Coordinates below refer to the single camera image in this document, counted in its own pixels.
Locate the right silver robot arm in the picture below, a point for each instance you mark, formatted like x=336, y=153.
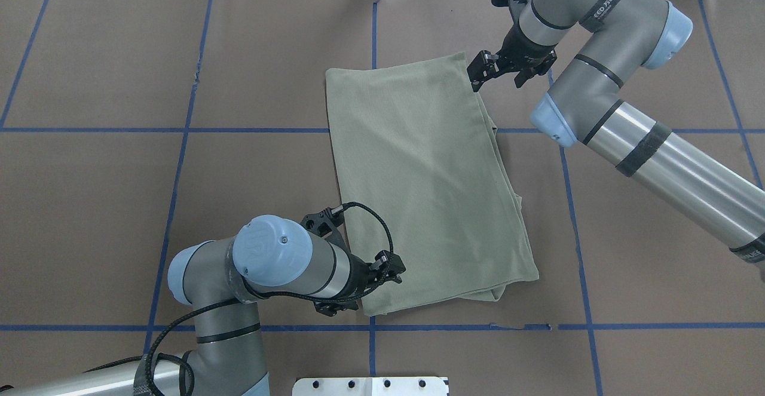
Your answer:
x=586, y=104

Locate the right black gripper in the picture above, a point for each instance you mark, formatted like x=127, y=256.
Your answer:
x=521, y=48

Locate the olive green long-sleeve shirt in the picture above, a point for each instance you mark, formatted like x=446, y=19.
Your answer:
x=415, y=144

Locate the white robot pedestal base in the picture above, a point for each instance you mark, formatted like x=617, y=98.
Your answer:
x=396, y=385

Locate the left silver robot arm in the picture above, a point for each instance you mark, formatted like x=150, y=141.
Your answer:
x=217, y=349

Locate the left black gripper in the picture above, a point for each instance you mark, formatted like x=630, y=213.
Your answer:
x=358, y=272

